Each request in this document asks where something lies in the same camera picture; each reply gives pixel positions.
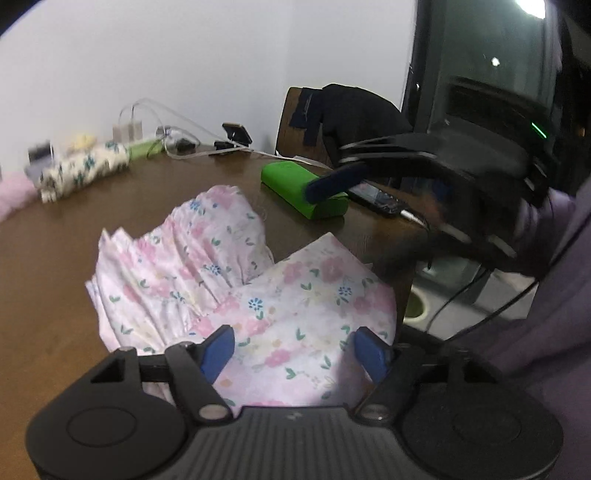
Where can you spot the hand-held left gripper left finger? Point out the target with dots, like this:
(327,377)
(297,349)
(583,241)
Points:
(217,353)

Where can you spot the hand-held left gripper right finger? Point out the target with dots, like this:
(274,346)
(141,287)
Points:
(371,355)

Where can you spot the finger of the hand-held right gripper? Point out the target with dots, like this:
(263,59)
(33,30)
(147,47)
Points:
(392,147)
(332,184)

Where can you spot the pink floral ruffled dress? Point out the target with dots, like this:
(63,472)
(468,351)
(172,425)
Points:
(300,295)

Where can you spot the person's right forearm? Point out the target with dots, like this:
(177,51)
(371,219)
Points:
(563,286)

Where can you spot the black jacket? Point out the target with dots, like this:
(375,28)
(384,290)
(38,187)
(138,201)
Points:
(360,115)

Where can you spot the black smartphone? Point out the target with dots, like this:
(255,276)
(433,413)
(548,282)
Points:
(376,197)

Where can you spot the green bowl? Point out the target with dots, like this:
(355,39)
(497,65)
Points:
(416,307)

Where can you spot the wooden chair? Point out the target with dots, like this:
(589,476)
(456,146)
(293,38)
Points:
(288,134)

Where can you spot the black phone holder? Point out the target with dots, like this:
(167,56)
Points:
(226,146)

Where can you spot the translucent green box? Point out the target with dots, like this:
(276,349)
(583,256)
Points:
(143,150)

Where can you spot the cream cloth with green flowers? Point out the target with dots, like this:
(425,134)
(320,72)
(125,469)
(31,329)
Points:
(83,168)

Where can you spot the pink folded cloth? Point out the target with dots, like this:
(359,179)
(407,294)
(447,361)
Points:
(16,196)

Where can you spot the grey flat box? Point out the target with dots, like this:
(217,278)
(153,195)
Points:
(39,170)

